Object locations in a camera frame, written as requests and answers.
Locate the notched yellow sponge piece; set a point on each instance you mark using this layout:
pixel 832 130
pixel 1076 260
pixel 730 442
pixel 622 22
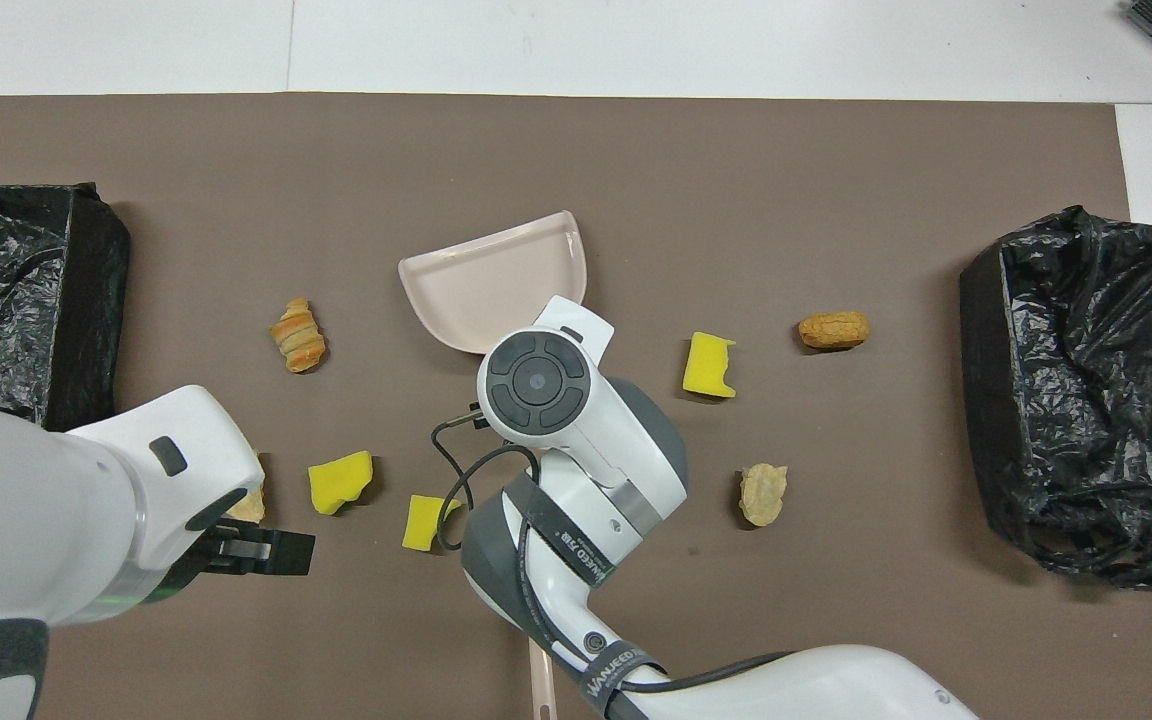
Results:
pixel 706 365

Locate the yellow green sponge piece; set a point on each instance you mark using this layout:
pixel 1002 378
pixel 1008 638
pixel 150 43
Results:
pixel 421 525
pixel 338 483

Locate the beige plastic dustpan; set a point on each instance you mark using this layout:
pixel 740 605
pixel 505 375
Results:
pixel 496 280

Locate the crumpled black bag lined bin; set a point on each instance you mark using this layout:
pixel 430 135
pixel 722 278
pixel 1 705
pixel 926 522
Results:
pixel 1086 400

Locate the pale toy bread chunk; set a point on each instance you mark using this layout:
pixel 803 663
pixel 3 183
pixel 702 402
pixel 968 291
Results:
pixel 763 493
pixel 251 505

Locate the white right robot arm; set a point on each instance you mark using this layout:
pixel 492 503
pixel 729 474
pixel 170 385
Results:
pixel 586 420

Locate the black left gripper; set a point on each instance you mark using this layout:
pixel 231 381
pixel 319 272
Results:
pixel 198 565

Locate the beige brush with black bristles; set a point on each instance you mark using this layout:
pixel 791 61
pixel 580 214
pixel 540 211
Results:
pixel 542 690

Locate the boxy black bag lined bin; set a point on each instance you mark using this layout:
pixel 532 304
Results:
pixel 6 290

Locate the brown toy bun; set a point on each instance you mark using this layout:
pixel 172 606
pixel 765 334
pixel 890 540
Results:
pixel 834 329

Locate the striped toy croissant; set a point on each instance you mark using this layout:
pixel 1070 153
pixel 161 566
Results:
pixel 298 335

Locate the brown table mat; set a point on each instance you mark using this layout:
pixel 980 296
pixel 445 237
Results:
pixel 636 150

